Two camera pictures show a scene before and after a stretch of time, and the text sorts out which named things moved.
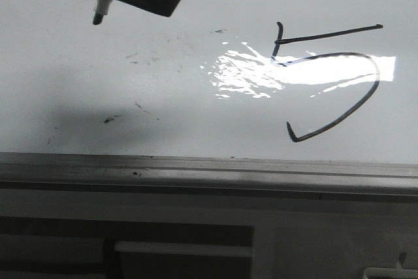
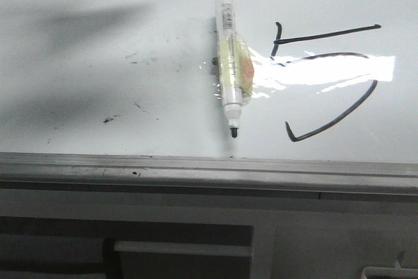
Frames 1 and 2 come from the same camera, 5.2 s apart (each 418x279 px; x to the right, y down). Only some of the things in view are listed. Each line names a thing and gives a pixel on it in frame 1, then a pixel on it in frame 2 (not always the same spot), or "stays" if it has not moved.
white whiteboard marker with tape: x=103 y=2 → x=236 y=65
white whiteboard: x=283 y=63 stays
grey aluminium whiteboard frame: x=207 y=175 stays
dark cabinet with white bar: x=68 y=247 stays
